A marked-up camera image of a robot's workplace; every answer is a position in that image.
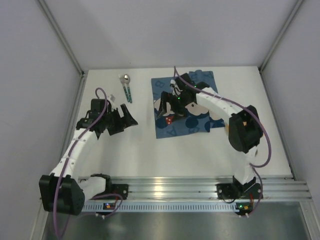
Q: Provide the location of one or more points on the left aluminium frame post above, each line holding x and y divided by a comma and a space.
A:
59, 34

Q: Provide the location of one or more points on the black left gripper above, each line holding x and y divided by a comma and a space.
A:
119, 122

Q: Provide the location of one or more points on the metal spoon patterned handle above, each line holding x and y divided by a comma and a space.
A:
127, 89

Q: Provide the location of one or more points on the blue cartoon placemat cloth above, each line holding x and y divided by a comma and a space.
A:
198, 119

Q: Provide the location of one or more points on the aluminium frame post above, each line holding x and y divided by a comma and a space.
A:
59, 34
281, 33

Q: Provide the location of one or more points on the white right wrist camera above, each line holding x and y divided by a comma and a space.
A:
175, 89

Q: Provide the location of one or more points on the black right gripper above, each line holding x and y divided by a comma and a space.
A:
172, 103

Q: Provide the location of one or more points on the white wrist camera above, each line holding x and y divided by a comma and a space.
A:
112, 98
175, 89

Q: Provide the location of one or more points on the slotted grey cable duct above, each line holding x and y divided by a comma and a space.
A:
170, 207

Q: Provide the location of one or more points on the aluminium mounting rail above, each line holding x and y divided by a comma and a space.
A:
166, 189

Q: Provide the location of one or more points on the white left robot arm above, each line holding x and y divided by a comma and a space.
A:
62, 191

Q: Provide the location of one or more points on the metal fork patterned handle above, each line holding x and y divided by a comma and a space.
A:
121, 79

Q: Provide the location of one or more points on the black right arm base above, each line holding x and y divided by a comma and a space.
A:
236, 191

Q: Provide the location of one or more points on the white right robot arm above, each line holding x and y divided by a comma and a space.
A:
244, 127

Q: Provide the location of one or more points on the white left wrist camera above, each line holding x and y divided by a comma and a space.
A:
112, 98

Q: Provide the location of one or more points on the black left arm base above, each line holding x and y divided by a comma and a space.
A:
121, 189

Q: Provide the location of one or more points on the right aluminium frame post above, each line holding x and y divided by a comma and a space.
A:
281, 33

